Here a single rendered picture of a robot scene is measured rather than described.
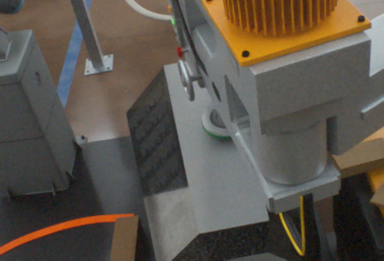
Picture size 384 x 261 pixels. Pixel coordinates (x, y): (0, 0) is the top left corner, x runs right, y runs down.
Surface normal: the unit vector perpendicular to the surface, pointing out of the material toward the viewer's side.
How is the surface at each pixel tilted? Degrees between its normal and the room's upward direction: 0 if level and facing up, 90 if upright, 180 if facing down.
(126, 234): 0
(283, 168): 90
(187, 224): 45
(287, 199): 90
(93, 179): 0
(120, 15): 0
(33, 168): 90
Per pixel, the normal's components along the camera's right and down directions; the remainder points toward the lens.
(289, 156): -0.11, 0.66
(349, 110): 0.56, 0.47
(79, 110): -0.15, -0.75
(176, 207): -0.79, -0.38
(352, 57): 0.27, 0.59
